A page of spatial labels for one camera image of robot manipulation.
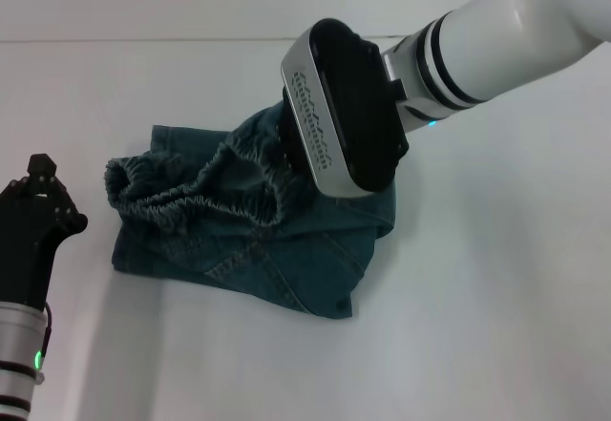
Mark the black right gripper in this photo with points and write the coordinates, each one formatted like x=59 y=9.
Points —
x=288 y=134

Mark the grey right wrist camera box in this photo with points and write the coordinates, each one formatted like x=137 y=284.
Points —
x=363 y=106

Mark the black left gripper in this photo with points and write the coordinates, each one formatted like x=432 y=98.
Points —
x=28 y=249

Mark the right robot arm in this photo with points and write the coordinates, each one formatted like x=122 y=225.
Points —
x=501 y=34

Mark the blue denim shorts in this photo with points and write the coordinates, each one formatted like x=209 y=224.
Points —
x=248 y=230

